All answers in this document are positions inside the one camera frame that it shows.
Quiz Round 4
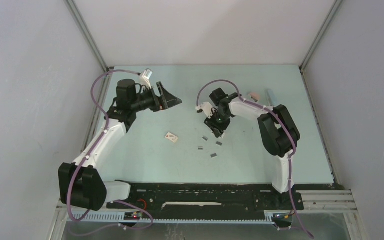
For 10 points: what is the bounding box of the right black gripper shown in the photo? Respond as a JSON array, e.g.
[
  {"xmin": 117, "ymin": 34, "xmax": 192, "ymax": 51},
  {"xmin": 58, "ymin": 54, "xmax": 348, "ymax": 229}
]
[{"xmin": 204, "ymin": 109, "xmax": 231, "ymax": 139}]

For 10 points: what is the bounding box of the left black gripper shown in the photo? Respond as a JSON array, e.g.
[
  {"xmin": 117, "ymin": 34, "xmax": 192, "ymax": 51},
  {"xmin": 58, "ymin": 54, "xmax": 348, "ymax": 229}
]
[{"xmin": 130, "ymin": 82, "xmax": 181, "ymax": 113}]

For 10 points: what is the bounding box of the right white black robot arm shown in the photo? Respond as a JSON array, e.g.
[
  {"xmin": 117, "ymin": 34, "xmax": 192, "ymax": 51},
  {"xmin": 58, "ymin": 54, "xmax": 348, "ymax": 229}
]
[{"xmin": 195, "ymin": 88, "xmax": 301, "ymax": 209}]

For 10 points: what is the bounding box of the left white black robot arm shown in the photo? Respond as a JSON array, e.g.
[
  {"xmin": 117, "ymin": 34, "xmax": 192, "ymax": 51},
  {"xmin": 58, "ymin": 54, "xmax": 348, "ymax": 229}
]
[{"xmin": 58, "ymin": 79, "xmax": 182, "ymax": 211}]

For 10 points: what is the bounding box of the white staple box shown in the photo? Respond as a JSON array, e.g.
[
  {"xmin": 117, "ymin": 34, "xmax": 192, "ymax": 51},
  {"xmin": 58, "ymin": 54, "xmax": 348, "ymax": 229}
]
[{"xmin": 165, "ymin": 132, "xmax": 179, "ymax": 144}]

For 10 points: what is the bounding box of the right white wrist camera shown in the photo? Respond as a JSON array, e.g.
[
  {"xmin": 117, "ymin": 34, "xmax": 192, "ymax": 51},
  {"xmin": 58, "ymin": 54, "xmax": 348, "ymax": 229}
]
[{"xmin": 195, "ymin": 102, "xmax": 214, "ymax": 119}]

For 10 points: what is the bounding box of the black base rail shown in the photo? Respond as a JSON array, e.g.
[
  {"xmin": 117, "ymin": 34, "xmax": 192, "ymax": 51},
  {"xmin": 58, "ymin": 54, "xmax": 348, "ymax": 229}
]
[{"xmin": 125, "ymin": 183, "xmax": 304, "ymax": 221}]

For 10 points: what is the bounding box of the left aluminium frame post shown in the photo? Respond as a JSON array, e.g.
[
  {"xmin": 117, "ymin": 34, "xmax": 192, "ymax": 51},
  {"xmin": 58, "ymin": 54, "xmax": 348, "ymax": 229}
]
[{"xmin": 64, "ymin": 0, "xmax": 109, "ymax": 72}]

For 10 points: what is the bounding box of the aluminium frame post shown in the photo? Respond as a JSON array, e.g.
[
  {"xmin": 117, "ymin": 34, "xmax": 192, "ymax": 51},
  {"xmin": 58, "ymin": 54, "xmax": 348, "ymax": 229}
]
[
  {"xmin": 64, "ymin": 0, "xmax": 109, "ymax": 72},
  {"xmin": 299, "ymin": 0, "xmax": 344, "ymax": 73}
]

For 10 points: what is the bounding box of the right aluminium frame post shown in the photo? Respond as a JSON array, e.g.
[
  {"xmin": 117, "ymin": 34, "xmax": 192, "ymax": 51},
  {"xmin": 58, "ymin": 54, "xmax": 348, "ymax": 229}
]
[{"xmin": 299, "ymin": 0, "xmax": 344, "ymax": 73}]

